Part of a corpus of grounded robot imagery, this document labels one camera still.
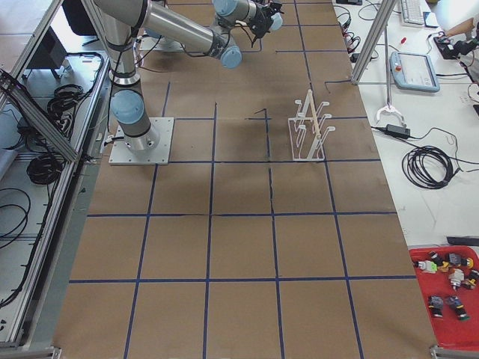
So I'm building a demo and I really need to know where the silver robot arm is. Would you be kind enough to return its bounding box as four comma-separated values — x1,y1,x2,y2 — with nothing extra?
133,1,283,52
94,1,258,153

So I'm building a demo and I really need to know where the coiled black cable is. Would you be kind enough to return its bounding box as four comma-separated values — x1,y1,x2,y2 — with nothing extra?
402,145,463,190

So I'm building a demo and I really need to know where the white keyboard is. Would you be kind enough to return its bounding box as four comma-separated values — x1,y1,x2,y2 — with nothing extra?
398,0,424,27

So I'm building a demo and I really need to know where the aluminium frame post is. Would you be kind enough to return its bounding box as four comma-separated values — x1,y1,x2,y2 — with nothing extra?
351,0,396,85

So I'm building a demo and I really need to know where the white wire cup rack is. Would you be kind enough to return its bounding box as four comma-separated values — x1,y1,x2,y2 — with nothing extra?
287,89,335,162

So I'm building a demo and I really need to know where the red parts tray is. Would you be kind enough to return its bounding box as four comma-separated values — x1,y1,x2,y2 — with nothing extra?
409,246,478,351

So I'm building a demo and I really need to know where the teach pendant tablet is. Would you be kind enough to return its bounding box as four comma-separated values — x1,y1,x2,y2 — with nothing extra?
389,51,440,93

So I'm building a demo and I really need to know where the black power adapter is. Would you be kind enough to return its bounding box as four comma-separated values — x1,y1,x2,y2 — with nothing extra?
385,124,411,139

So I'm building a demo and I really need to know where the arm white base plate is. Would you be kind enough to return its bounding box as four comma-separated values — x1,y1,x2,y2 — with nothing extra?
140,37,183,52
109,117,174,165

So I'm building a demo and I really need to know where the white grabber tool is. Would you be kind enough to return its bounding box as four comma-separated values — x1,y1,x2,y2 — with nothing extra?
376,28,406,128

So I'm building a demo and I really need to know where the light blue cup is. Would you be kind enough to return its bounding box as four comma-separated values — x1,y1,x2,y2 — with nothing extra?
269,13,283,31

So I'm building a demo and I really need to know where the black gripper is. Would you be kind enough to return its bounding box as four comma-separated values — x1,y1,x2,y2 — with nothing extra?
249,1,281,40

